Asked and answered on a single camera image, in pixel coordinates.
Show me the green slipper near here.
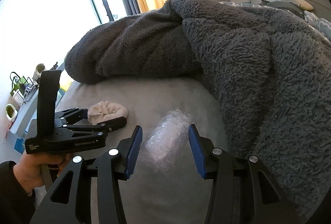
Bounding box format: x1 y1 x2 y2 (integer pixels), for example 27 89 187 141
5 104 18 122

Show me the bed with grey sheet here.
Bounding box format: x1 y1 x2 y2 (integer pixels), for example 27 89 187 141
33 76 228 224

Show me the dark grey fleece blanket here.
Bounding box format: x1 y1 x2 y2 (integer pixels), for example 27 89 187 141
64 0 330 223

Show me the black wire rack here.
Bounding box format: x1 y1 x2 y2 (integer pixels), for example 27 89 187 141
19 76 38 103

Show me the white sock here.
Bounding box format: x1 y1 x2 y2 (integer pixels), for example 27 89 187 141
88 101 128 125

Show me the green tote bag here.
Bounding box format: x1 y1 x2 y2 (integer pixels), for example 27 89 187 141
10 71 28 97

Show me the white lidded mug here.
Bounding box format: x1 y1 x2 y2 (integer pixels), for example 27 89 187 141
12 90 24 107

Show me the beige pillow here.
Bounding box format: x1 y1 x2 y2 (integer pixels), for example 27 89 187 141
281 0 314 11

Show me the person's left hand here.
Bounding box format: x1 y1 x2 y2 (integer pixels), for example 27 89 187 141
13 152 72 194

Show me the light blue low table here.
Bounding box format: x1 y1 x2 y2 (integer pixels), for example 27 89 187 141
8 63 65 141

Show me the green slipper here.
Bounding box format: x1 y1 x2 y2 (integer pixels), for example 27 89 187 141
32 63 45 81
5 104 18 122

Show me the patterned blue grey duvet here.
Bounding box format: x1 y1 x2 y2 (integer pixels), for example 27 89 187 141
220 1 330 40

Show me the green slipper far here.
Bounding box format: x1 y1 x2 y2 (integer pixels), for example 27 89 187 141
32 63 45 81

